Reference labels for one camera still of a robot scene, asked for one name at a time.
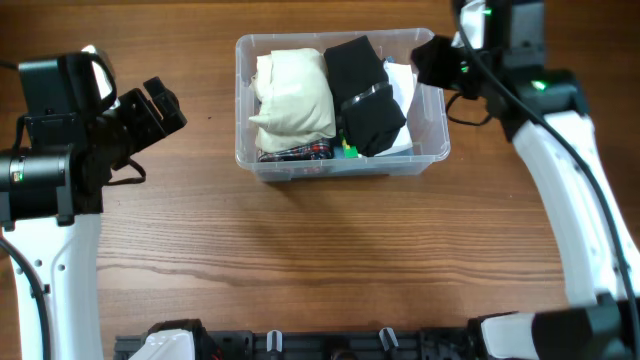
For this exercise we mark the white printed t-shirt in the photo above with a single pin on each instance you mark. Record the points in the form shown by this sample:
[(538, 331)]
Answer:
[(374, 122)]

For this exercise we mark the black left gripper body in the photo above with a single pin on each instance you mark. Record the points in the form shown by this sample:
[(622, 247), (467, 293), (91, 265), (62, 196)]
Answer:
[(133, 125)]

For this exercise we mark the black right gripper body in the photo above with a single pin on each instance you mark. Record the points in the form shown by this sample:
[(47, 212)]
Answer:
[(451, 67)]

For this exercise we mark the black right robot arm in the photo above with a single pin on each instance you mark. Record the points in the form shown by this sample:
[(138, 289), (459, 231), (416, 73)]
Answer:
[(498, 54)]

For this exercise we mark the cream sweatshirt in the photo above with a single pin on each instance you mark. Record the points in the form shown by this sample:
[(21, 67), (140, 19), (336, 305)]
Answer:
[(296, 103)]

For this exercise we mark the black garment with tape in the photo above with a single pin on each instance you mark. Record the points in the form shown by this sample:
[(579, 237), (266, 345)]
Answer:
[(352, 67)]

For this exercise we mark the blue denim jeans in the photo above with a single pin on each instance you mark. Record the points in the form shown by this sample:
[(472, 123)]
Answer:
[(340, 152)]

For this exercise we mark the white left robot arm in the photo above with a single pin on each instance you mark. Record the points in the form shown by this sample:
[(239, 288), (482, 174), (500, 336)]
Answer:
[(78, 130)]

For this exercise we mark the red plaid shirt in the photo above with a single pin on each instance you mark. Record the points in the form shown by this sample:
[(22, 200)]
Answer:
[(316, 150)]

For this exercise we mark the clear plastic storage bin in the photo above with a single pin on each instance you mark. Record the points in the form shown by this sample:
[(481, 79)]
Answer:
[(427, 121)]

